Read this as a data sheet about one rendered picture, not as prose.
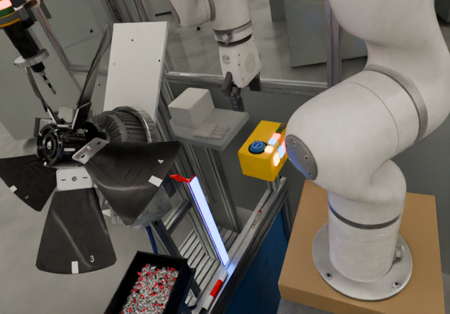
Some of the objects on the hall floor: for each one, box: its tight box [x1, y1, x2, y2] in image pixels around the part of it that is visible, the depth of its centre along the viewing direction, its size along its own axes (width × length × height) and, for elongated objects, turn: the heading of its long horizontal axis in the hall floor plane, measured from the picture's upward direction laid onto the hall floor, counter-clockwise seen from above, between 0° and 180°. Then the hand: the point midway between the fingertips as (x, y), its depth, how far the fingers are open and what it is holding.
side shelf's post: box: [204, 147, 242, 234], centre depth 171 cm, size 4×4×83 cm
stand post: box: [155, 98, 220, 260], centre depth 149 cm, size 4×9×115 cm, turn 74°
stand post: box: [141, 219, 201, 299], centre depth 143 cm, size 4×9×91 cm, turn 74°
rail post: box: [281, 194, 293, 245], centre depth 135 cm, size 4×4×78 cm
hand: (246, 97), depth 78 cm, fingers open, 8 cm apart
